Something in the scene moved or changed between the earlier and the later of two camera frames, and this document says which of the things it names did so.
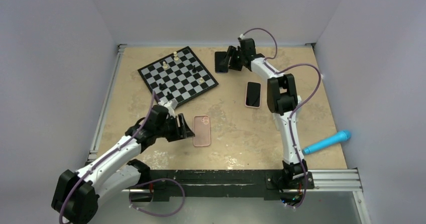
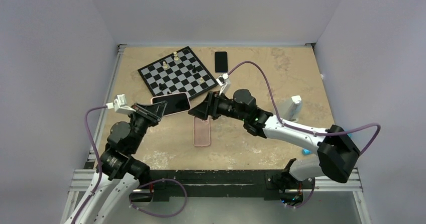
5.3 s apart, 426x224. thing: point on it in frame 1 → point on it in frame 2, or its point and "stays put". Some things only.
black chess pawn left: (162, 87) stays put
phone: (253, 95) → (176, 103)
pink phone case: (201, 129) stays put
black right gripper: (231, 51) → (203, 110)
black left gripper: (181, 132) → (152, 112)
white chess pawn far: (176, 58) stays put
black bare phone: (219, 57) stays put
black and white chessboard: (180, 77) stays put
